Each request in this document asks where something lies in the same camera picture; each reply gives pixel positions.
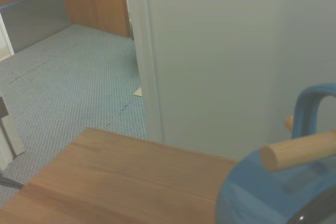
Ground blue enamel mug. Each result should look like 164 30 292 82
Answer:
215 83 336 224

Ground white trim post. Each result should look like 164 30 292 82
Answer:
0 11 15 61

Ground wooden mug tree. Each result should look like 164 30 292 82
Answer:
260 115 336 173

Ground white stand leg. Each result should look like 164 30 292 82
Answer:
0 87 26 173

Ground white door frame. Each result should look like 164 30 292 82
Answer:
122 0 165 143

